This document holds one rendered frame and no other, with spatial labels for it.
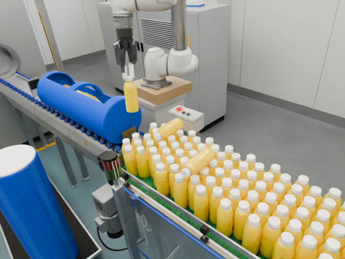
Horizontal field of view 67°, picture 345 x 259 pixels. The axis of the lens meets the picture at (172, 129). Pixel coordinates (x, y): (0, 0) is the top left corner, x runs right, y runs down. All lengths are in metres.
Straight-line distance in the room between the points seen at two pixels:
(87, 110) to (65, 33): 5.26
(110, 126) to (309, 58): 2.77
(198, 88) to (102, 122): 1.77
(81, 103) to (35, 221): 0.73
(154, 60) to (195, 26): 1.04
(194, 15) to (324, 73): 1.74
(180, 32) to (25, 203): 1.37
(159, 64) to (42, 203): 1.16
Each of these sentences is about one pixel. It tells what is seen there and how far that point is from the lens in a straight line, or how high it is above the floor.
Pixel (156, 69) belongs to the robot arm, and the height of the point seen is 1.22.
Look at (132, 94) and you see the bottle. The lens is 1.32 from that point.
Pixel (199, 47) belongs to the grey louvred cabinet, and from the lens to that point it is 2.92.
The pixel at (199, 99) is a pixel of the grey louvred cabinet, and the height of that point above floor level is 0.49.
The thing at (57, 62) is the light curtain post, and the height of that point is 1.13.
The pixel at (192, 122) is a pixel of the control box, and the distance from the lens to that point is 1.50.
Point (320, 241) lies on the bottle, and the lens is 1.07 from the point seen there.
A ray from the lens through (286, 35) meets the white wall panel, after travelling 3.76.
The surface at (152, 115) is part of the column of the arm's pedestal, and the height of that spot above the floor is 0.91.
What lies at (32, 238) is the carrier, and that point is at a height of 0.56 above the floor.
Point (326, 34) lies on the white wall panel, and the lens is 3.57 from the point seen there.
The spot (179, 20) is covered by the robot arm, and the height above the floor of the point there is 1.55.
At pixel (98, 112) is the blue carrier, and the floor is 1.18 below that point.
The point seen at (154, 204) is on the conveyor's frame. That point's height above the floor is 0.90.
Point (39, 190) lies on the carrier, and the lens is 1.66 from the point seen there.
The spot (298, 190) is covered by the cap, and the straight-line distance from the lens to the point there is 1.15.
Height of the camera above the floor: 1.85
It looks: 32 degrees down
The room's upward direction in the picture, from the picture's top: 5 degrees counter-clockwise
